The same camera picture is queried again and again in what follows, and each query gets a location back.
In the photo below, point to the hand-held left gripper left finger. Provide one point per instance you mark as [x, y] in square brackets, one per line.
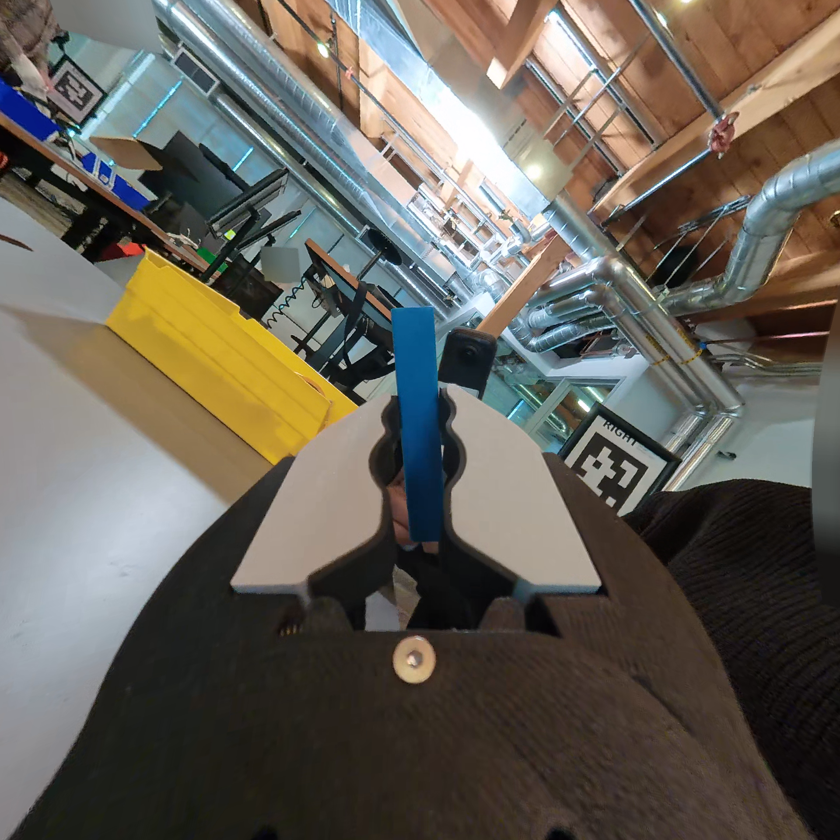
[315, 525]

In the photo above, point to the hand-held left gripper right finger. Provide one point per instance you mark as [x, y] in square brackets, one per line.
[525, 512]

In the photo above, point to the blue stick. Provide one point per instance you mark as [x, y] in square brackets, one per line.
[418, 420]

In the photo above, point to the person's right forearm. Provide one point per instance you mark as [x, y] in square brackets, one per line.
[761, 591]

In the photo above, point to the black white marker sign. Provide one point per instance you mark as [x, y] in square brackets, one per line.
[617, 460]

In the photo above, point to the wooden top standing desk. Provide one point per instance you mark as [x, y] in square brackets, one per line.
[344, 273]

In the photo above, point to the yellow storage bin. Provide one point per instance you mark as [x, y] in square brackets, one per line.
[210, 341]

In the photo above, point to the black monitor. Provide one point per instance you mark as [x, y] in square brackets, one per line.
[250, 197]

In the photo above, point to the small framed marker sign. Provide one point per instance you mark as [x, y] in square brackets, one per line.
[75, 89]

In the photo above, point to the blue parts tray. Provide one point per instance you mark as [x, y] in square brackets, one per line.
[26, 112]

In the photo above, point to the silver ventilation duct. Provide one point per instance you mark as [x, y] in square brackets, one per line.
[630, 302]
[788, 197]
[263, 92]

